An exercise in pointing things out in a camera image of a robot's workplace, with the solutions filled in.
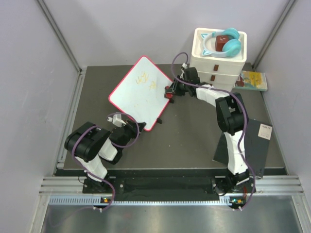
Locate white three-drawer storage box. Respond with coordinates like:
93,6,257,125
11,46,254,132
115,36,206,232
190,28,247,91

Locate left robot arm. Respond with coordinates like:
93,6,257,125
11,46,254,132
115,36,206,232
64,120,146,193

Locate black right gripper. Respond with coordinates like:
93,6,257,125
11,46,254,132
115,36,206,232
166,76,190,97

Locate teal cat-ear headphones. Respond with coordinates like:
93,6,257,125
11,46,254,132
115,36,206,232
201,28,242,58

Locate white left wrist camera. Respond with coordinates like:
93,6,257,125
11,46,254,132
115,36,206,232
107,114,126,128

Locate dark red cube toy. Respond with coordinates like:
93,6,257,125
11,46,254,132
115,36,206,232
215,35,230,52

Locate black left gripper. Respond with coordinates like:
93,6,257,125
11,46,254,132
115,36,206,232
119,120,145,151

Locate red bone-shaped eraser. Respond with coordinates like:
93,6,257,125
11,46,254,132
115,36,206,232
164,86,174,100

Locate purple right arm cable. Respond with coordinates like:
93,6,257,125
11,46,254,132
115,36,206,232
171,52,257,211

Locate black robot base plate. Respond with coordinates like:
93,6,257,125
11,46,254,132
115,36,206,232
82,176,257,195

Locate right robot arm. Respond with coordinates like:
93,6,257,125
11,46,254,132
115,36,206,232
164,63,250,192

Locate colourful picture book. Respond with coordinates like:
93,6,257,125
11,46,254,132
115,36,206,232
234,71,268,91

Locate dark grey notebook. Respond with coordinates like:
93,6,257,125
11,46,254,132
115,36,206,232
213,119,273,178

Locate grey slotted cable duct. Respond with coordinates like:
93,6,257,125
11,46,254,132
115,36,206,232
48,195,245,206

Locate pink framed whiteboard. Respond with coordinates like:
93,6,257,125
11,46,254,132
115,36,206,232
108,56,173,131

